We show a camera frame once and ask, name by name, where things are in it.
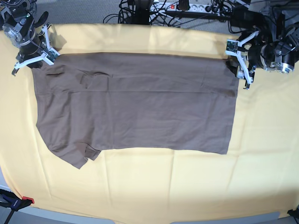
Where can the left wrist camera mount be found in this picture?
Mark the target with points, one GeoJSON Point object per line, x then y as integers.
{"type": "Point", "coordinates": [235, 49]}

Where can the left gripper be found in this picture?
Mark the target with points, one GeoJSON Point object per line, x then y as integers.
{"type": "Point", "coordinates": [254, 58]}

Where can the black clamp right corner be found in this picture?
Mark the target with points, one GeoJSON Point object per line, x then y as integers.
{"type": "Point", "coordinates": [294, 214]}

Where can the blue red table clamp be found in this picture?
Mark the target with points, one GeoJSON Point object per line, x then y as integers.
{"type": "Point", "coordinates": [10, 200]}

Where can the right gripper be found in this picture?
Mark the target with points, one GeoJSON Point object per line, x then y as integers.
{"type": "Point", "coordinates": [31, 47]}

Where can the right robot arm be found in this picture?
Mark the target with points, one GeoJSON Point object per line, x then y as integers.
{"type": "Point", "coordinates": [18, 22]}

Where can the brown T-shirt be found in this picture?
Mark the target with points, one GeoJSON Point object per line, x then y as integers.
{"type": "Point", "coordinates": [88, 103]}

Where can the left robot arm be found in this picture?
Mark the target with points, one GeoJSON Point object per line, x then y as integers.
{"type": "Point", "coordinates": [269, 41]}

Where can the black centre stand post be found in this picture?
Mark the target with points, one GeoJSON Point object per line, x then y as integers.
{"type": "Point", "coordinates": [142, 12]}

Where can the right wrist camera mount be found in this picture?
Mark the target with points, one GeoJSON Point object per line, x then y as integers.
{"type": "Point", "coordinates": [49, 54]}

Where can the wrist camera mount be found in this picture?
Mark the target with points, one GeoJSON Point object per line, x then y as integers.
{"type": "Point", "coordinates": [235, 49]}
{"type": "Point", "coordinates": [49, 54]}

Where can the black power adapter box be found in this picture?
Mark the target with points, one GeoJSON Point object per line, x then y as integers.
{"type": "Point", "coordinates": [246, 16]}

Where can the yellow table cloth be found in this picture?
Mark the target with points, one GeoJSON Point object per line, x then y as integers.
{"type": "Point", "coordinates": [258, 175]}

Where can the white power strip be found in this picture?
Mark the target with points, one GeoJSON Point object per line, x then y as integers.
{"type": "Point", "coordinates": [170, 7]}

